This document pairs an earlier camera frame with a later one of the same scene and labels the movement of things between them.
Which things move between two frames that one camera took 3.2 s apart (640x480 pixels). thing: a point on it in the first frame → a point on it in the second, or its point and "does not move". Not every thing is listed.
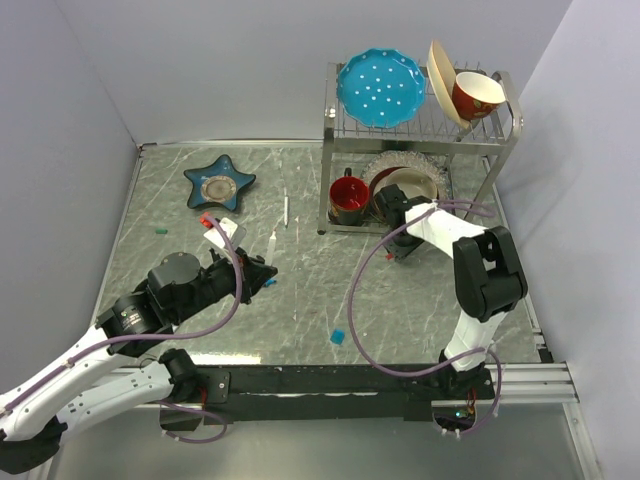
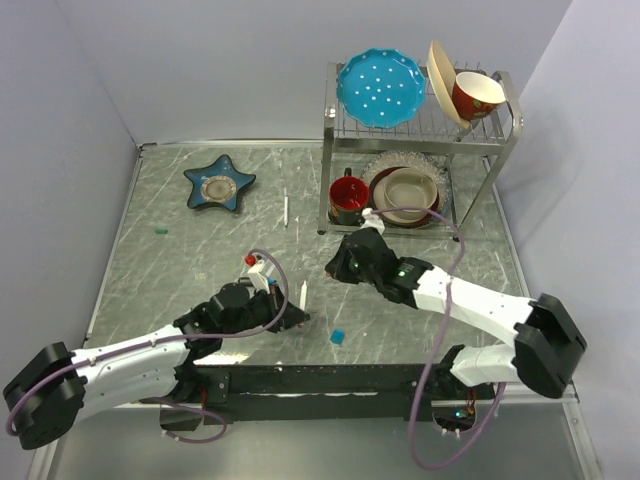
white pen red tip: [271, 248] → [303, 300]
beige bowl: [413, 183] does not move
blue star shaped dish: [219, 183] does not move
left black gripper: [253, 274] → [293, 317]
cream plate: [442, 78] does not move
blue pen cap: [337, 336] does not move
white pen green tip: [286, 211] does not move
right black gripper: [401, 253] → [338, 265]
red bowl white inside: [476, 96] does not move
